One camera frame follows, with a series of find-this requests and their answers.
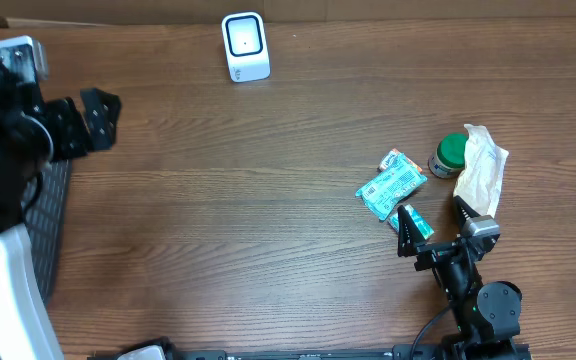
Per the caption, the teal Kleenex tissue pack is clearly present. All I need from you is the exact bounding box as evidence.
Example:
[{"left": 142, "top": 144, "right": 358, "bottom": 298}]
[{"left": 388, "top": 204, "right": 434, "bottom": 240}]

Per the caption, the orange Kleenex tissue pack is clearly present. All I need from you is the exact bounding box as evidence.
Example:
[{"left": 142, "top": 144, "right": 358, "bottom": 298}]
[{"left": 377, "top": 148, "right": 423, "bottom": 173}]

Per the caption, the grey plastic basket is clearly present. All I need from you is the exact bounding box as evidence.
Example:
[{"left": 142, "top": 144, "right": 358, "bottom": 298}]
[{"left": 22, "top": 161, "right": 72, "bottom": 304}]

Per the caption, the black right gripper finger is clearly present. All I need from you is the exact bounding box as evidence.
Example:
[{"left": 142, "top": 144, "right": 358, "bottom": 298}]
[
  {"left": 397, "top": 206, "right": 426, "bottom": 257},
  {"left": 453, "top": 195, "right": 480, "bottom": 232}
]

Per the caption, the beige snack pouch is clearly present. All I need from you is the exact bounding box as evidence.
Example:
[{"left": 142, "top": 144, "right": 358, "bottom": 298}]
[{"left": 453, "top": 124, "right": 509, "bottom": 217}]

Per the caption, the teal wipes packet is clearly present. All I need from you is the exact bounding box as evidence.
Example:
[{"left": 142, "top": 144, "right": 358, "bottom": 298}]
[{"left": 355, "top": 157, "right": 427, "bottom": 221}]

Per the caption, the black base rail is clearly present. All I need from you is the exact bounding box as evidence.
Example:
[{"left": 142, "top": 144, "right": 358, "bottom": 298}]
[{"left": 87, "top": 343, "right": 534, "bottom": 360}]

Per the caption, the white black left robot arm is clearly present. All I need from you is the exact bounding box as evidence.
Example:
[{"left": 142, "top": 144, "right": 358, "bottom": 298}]
[{"left": 0, "top": 36, "right": 121, "bottom": 359}]

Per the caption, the green white small bottle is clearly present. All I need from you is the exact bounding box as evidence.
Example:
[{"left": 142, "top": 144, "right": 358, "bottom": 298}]
[{"left": 428, "top": 133, "right": 468, "bottom": 179}]

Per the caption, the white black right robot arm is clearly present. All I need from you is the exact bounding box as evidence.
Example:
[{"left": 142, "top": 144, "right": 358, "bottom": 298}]
[{"left": 392, "top": 196, "right": 532, "bottom": 360}]

